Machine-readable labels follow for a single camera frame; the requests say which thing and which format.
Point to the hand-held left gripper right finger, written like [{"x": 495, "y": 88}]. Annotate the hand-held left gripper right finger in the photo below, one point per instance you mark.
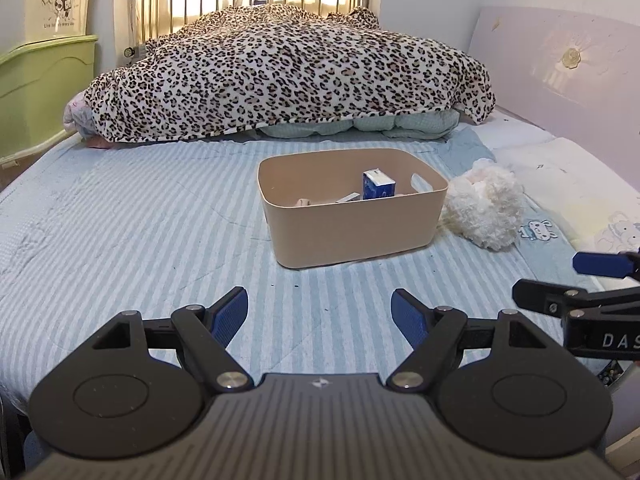
[{"x": 409, "y": 317}]

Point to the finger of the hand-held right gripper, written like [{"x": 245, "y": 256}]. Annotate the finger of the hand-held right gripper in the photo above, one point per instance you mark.
[
  {"x": 545, "y": 296},
  {"x": 600, "y": 263}
]

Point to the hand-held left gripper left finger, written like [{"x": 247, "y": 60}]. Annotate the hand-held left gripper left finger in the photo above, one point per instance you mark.
[{"x": 229, "y": 316}]

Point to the beige plastic storage bin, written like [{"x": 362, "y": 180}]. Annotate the beige plastic storage bin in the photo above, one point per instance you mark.
[{"x": 350, "y": 235}]

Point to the beige cloth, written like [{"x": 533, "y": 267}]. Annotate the beige cloth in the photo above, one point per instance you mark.
[{"x": 304, "y": 203}]

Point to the blue tissue pack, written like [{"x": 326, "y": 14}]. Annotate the blue tissue pack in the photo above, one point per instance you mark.
[{"x": 378, "y": 185}]

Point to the blue rabbit print cloth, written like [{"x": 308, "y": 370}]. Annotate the blue rabbit print cloth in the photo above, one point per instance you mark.
[{"x": 540, "y": 256}]

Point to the white printed pillow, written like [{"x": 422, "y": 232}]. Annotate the white printed pillow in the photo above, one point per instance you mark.
[{"x": 575, "y": 180}]

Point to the white fluffy plush toy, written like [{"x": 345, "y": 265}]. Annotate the white fluffy plush toy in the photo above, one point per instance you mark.
[{"x": 485, "y": 210}]

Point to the blue striped bed sheet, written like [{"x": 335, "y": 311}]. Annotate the blue striped bed sheet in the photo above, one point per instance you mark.
[{"x": 150, "y": 240}]

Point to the light green quilt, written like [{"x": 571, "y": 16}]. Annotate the light green quilt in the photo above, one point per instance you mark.
[{"x": 410, "y": 122}]

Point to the pale pink headboard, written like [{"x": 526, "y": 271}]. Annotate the pale pink headboard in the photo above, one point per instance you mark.
[{"x": 540, "y": 60}]

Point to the pale pink cloth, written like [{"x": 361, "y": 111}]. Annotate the pale pink cloth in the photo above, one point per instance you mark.
[{"x": 80, "y": 115}]

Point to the leopard print blanket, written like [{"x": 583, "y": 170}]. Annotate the leopard print blanket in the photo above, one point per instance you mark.
[{"x": 290, "y": 70}]

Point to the green plastic drawer cabinet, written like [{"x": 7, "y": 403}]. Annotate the green plastic drawer cabinet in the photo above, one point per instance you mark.
[{"x": 45, "y": 95}]

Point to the metal window railing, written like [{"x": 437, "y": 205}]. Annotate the metal window railing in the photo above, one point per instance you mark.
[{"x": 150, "y": 5}]

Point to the cream plastic drawer cabinet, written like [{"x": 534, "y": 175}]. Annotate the cream plastic drawer cabinet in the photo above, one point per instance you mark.
[{"x": 50, "y": 0}]

